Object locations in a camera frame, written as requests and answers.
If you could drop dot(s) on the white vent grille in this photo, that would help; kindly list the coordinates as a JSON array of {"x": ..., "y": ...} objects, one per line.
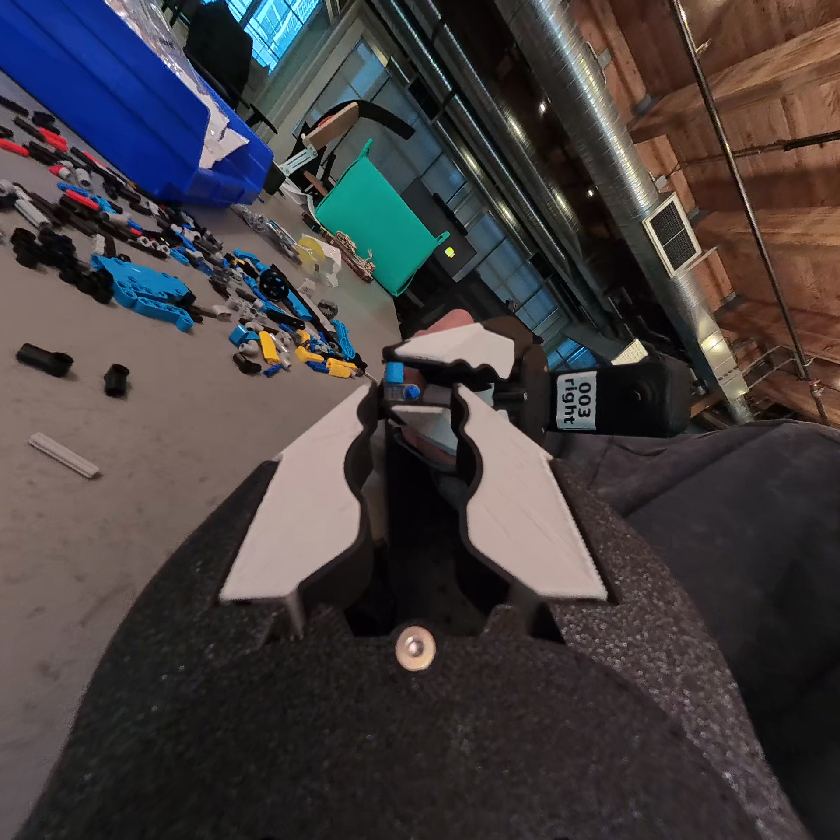
[{"x": 673, "y": 235}]

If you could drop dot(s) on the white paper notice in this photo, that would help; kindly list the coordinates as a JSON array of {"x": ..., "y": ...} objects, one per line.
[{"x": 628, "y": 352}]

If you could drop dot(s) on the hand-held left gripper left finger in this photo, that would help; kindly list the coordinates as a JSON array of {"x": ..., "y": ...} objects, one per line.
[{"x": 302, "y": 518}]

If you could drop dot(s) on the teal plastic object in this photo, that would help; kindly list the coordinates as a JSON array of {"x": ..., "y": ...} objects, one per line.
[{"x": 377, "y": 220}]

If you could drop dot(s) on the grey connector with blue pin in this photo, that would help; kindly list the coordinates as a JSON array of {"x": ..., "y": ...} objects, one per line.
[{"x": 397, "y": 394}]

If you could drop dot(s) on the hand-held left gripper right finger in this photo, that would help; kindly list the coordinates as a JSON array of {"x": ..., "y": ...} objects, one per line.
[{"x": 531, "y": 525}]

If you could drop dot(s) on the clear plastic packaging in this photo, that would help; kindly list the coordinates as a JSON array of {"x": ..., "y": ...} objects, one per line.
[{"x": 223, "y": 141}]

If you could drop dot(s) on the black ceiling pipe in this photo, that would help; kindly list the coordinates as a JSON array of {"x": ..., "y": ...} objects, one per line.
[{"x": 748, "y": 197}]

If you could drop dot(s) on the blue storage bin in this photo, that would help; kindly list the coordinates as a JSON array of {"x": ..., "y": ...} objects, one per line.
[{"x": 98, "y": 79}]

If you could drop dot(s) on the pile of building pieces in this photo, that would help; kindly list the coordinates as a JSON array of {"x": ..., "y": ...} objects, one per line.
[{"x": 39, "y": 253}]

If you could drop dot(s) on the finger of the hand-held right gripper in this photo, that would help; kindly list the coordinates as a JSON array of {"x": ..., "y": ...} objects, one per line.
[
  {"x": 459, "y": 344},
  {"x": 426, "y": 420}
]

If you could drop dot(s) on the black tube connector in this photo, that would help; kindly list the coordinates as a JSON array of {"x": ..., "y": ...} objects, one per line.
[
  {"x": 117, "y": 380},
  {"x": 46, "y": 359}
]

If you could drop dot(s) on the long grey axle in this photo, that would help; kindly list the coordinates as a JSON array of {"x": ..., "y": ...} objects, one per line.
[{"x": 65, "y": 455}]

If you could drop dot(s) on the silver ventilation duct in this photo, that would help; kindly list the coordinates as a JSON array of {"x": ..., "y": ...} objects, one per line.
[{"x": 590, "y": 98}]

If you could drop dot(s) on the blue panel piece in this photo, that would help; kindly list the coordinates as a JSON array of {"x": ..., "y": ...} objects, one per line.
[{"x": 141, "y": 285}]

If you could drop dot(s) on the large window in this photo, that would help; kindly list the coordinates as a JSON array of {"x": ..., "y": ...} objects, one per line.
[{"x": 275, "y": 26}]

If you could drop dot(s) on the black office chair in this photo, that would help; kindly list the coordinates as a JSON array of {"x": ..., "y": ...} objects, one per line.
[{"x": 220, "y": 46}]

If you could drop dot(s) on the person's right hand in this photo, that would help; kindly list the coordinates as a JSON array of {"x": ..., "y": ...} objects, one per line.
[{"x": 449, "y": 321}]

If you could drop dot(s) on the grey desk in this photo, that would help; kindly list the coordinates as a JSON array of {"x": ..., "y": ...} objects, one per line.
[{"x": 98, "y": 558}]

